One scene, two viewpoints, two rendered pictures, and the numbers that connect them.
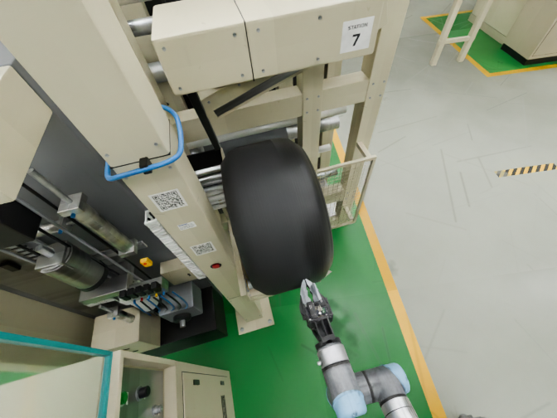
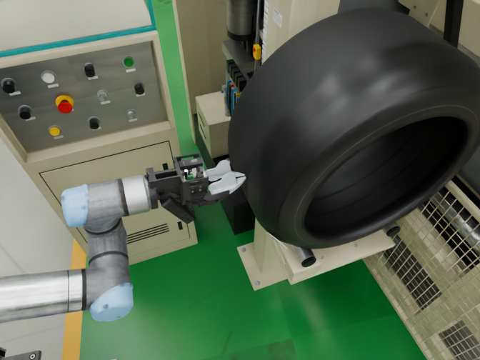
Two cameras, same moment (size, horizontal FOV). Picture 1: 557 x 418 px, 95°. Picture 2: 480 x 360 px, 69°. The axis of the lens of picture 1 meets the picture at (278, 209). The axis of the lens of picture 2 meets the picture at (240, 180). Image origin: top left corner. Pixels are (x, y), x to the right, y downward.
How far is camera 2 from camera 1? 61 cm
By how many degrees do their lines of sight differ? 45
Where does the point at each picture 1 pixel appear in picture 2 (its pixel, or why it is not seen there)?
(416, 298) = not seen: outside the picture
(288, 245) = (268, 106)
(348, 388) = (90, 193)
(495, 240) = not seen: outside the picture
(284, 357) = (215, 308)
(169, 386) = (153, 128)
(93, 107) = not seen: outside the picture
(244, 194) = (322, 24)
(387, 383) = (102, 275)
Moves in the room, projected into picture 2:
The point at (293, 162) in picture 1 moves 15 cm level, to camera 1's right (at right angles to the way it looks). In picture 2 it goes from (403, 55) to (454, 111)
